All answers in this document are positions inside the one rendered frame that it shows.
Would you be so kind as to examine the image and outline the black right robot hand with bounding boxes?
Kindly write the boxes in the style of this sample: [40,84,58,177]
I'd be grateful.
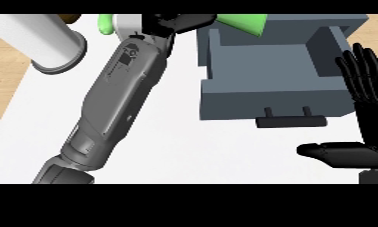
[296,42,378,171]

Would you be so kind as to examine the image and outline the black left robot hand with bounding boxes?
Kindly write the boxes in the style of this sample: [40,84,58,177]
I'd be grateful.
[141,13,219,39]

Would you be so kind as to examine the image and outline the white and green cup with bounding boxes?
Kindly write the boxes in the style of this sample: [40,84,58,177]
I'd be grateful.
[96,13,145,43]

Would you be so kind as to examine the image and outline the blue-grey drawer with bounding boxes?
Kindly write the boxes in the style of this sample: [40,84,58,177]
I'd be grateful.
[198,25,358,122]

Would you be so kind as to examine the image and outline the green wedge-shaped object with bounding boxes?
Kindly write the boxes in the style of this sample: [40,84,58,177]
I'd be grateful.
[216,13,271,39]

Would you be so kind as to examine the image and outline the brown round object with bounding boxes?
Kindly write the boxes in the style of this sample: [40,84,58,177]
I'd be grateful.
[61,13,83,25]

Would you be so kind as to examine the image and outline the blue-grey cabinet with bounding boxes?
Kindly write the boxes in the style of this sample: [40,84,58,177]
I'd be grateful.
[195,13,371,79]

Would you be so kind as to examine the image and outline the white cylinder with grey rim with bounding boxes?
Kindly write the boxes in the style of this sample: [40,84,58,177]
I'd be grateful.
[0,13,91,76]

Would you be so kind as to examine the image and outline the dark drawer handle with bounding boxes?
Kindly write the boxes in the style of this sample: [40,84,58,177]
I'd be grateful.
[254,105,330,129]

